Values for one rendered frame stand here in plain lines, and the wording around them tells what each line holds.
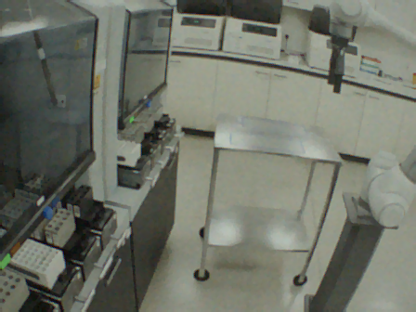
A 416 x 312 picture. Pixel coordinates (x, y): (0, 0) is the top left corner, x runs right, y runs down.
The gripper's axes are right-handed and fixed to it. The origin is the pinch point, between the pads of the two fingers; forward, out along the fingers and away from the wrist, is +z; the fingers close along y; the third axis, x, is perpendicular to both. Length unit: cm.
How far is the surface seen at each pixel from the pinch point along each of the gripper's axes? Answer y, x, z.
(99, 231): -56, 67, 40
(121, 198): -25, 71, 47
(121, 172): -17, 74, 41
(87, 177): -43, 76, 31
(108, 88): -28, 75, 6
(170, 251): 38, 64, 120
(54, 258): -79, 70, 34
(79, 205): -56, 73, 33
